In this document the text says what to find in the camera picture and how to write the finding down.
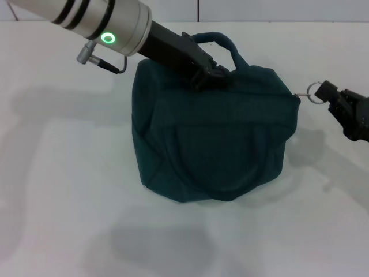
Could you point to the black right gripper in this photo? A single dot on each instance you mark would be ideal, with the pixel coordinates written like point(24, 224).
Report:
point(361, 121)

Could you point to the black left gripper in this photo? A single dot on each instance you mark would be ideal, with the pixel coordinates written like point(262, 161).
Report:
point(178, 54)

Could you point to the dark teal fabric lunch bag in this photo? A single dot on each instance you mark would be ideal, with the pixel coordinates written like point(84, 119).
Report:
point(213, 138)

